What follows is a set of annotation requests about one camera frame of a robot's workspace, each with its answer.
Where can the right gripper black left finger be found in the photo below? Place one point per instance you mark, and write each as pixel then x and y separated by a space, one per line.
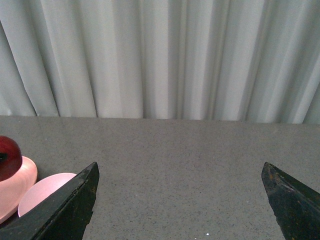
pixel 64 215

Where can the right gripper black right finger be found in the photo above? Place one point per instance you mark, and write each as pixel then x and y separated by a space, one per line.
pixel 295 205

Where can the red apple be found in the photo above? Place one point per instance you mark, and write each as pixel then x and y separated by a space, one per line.
pixel 10 157

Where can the light pink bowl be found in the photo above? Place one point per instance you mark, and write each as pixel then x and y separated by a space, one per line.
pixel 42 190

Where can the pink plate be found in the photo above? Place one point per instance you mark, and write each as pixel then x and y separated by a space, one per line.
pixel 14 188

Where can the white curtain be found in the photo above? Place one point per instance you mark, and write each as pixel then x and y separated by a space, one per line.
pixel 233 60

